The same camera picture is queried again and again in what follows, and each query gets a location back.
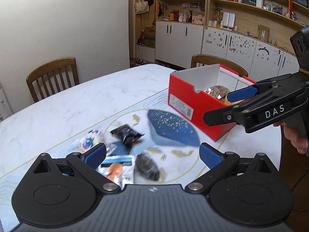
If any black snack packet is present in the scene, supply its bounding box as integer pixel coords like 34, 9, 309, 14
110, 124, 144, 145

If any blueberry jelly packet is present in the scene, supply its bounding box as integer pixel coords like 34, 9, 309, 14
72, 130, 104, 154

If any wooden chair left side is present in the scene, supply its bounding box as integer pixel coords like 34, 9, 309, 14
26, 57, 80, 103

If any wooden chair far side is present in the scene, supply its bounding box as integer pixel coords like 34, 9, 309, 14
191, 55, 248, 77

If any wooden chair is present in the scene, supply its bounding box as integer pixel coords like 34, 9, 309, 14
26, 57, 80, 103
191, 55, 248, 77

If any white cabinet wall unit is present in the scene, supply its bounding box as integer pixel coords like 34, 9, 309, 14
129, 0, 308, 80

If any dark oval object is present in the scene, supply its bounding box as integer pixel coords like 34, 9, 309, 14
135, 153, 160, 181

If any white side cabinet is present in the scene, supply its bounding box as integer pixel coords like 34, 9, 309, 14
0, 85, 13, 122

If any silver foil snack packet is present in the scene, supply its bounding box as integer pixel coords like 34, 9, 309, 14
204, 85, 230, 100

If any person's right hand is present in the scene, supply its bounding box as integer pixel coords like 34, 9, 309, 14
273, 121, 308, 154

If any white orange snack packet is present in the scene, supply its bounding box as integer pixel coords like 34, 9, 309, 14
96, 154, 135, 189

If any red white cardboard box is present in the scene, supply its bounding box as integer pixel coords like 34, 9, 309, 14
168, 64, 255, 141

